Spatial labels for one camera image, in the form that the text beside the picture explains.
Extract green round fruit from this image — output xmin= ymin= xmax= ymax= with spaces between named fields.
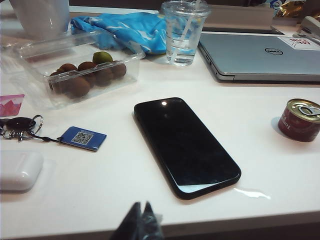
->
xmin=92 ymin=51 xmax=114 ymax=64

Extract black smartphone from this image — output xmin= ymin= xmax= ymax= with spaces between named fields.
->
xmin=133 ymin=96 xmax=242 ymax=201

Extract brown round fruit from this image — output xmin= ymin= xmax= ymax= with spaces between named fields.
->
xmin=77 ymin=61 xmax=98 ymax=72
xmin=94 ymin=67 xmax=114 ymax=87
xmin=56 ymin=63 xmax=78 ymax=75
xmin=62 ymin=76 xmax=91 ymax=100
xmin=110 ymin=62 xmax=128 ymax=80
xmin=48 ymin=71 xmax=66 ymax=95

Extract gold foil snack pack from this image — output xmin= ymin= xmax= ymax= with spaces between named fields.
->
xmin=276 ymin=0 xmax=306 ymax=18

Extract clear plastic fruit container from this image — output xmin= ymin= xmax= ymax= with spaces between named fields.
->
xmin=12 ymin=31 xmax=146 ymax=111

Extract pink card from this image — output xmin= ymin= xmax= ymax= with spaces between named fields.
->
xmin=0 ymin=93 xmax=26 ymax=118

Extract clear plastic cup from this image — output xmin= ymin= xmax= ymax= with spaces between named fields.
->
xmin=159 ymin=0 xmax=212 ymax=67

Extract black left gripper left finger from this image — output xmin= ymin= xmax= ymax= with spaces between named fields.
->
xmin=113 ymin=201 xmax=142 ymax=240

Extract silver keys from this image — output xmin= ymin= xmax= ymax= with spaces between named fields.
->
xmin=0 ymin=128 xmax=33 ymax=142

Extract clear drinking straw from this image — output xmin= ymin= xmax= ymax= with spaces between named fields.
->
xmin=172 ymin=0 xmax=202 ymax=60

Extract white earbuds case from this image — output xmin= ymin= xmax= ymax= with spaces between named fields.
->
xmin=0 ymin=149 xmax=45 ymax=193

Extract red tomato can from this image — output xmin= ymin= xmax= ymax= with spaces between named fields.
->
xmin=277 ymin=98 xmax=320 ymax=143

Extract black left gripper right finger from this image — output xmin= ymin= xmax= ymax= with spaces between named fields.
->
xmin=139 ymin=201 xmax=165 ymax=240

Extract blue QR code tag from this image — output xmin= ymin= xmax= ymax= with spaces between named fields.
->
xmin=56 ymin=125 xmax=108 ymax=152

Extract metal key ring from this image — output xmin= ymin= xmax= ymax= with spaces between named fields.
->
xmin=29 ymin=114 xmax=45 ymax=135

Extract grey stapler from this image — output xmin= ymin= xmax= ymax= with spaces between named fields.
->
xmin=291 ymin=15 xmax=320 ymax=41

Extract black key fob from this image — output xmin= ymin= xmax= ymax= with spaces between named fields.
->
xmin=0 ymin=117 xmax=36 ymax=131

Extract silver Dell laptop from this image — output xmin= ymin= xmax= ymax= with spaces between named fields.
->
xmin=197 ymin=32 xmax=320 ymax=83

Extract white plant pot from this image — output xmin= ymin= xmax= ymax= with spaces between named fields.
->
xmin=9 ymin=0 xmax=71 ymax=38

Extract blue plastic snack bag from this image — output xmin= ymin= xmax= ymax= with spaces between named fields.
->
xmin=70 ymin=11 xmax=198 ymax=56

